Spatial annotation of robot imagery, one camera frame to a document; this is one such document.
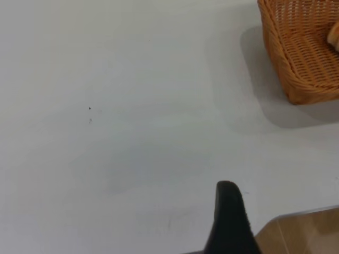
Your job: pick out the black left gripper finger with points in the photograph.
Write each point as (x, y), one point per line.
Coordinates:
(230, 222)

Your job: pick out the orange woven wicker basket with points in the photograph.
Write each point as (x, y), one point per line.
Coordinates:
(299, 53)

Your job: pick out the striped orange cream bread roll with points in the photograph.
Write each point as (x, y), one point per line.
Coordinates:
(334, 37)

